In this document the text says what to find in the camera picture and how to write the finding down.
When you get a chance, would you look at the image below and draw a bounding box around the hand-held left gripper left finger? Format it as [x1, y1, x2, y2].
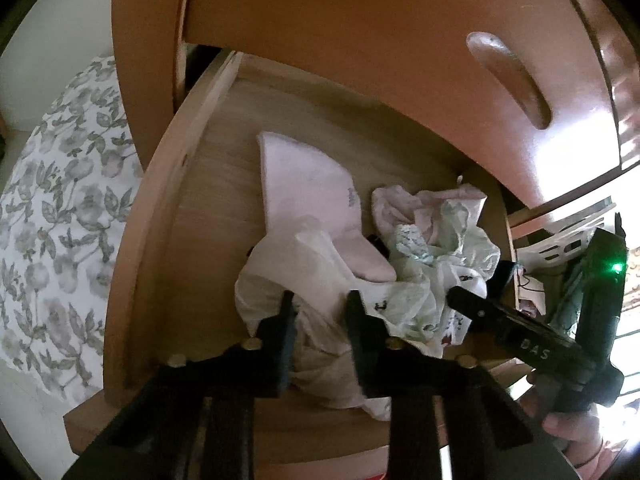
[62, 290, 298, 480]

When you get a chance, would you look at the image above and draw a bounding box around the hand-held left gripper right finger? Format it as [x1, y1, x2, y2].
[346, 290, 566, 480]

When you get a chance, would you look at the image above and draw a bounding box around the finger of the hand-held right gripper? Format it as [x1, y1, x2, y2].
[445, 286, 506, 333]
[485, 259, 518, 301]

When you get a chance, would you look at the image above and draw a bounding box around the patterned cloth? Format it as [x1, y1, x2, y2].
[371, 183, 502, 356]

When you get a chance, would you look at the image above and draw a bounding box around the white cloth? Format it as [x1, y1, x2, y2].
[234, 215, 396, 423]

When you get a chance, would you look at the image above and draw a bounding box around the pale pink underwear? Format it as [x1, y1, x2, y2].
[256, 131, 398, 283]

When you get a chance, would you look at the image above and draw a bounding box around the brown wooden drawer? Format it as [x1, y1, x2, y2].
[180, 0, 626, 211]
[62, 50, 521, 468]

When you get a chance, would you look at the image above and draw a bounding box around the person's right forearm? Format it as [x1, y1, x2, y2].
[570, 437, 631, 480]

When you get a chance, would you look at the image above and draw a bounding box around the closed brown wooden drawer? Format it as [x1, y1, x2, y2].
[180, 0, 626, 211]

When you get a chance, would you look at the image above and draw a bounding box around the person's right hand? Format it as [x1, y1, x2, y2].
[525, 372, 606, 456]

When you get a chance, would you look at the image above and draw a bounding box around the white plastic basket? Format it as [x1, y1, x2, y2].
[510, 200, 618, 266]

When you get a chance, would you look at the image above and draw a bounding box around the grey floral bedsheet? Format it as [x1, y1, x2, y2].
[0, 55, 146, 401]

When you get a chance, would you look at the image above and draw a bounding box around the brown wooden nightstand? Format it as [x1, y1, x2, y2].
[111, 0, 640, 231]

